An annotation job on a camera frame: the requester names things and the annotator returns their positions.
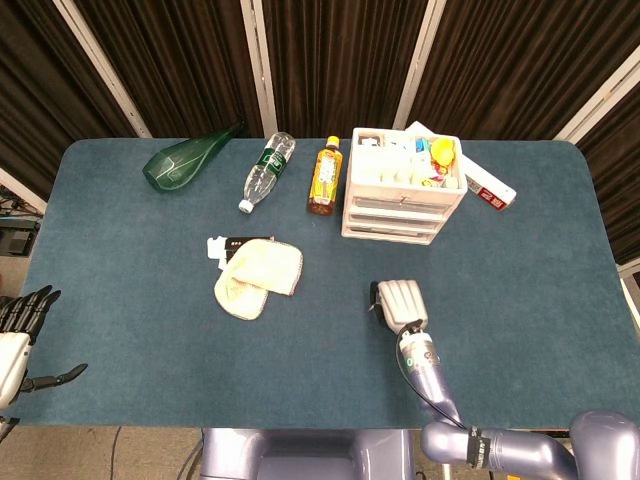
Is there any clear water bottle green label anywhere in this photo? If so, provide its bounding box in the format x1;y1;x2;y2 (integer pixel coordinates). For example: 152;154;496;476
238;131;297;215

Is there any dark brown curtain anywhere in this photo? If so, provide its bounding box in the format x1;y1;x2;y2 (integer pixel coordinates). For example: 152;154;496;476
0;0;640;266

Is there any black floor equipment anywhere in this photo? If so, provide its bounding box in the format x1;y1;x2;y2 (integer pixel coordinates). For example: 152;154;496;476
0;219;41;257

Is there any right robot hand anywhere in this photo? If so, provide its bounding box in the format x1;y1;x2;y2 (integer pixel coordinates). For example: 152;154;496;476
369;279;429;335

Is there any grey robot torso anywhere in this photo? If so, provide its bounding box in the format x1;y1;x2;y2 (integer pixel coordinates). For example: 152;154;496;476
199;427;416;480

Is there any clear plastic drawer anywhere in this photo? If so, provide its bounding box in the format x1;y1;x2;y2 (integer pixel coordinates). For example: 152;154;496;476
346;225;436;241
349;195;449;217
348;212;444;231

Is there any white plastic drawer organizer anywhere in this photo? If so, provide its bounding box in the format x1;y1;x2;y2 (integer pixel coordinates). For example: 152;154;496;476
341;126;469;246

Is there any tea bottle yellow label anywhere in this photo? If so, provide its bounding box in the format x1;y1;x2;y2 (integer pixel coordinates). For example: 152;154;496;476
306;135;345;217

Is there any white frame pole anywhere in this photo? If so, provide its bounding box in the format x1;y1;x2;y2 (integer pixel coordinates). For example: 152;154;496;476
393;0;446;130
0;167;49;214
52;0;151;139
552;44;640;144
239;0;279;136

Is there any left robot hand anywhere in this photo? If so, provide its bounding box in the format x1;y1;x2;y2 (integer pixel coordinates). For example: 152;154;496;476
0;284;89;409

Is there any black and white packaged card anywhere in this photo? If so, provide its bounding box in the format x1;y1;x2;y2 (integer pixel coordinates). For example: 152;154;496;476
206;234;275;274

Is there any green glass vase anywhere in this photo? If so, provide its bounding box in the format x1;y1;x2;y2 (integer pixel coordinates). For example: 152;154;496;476
142;121;246;193

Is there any cream knitted cloth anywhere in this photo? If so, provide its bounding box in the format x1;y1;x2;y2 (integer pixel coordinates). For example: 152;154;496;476
213;238;304;321

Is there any yellow plastic toy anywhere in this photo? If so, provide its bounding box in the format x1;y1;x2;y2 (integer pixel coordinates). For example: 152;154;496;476
430;137;457;166

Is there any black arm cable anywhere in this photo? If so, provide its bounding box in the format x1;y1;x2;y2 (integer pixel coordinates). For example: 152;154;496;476
396;332;467;432

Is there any red and white long box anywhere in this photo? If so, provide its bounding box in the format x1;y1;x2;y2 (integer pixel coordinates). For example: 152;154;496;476
462;152;518;213

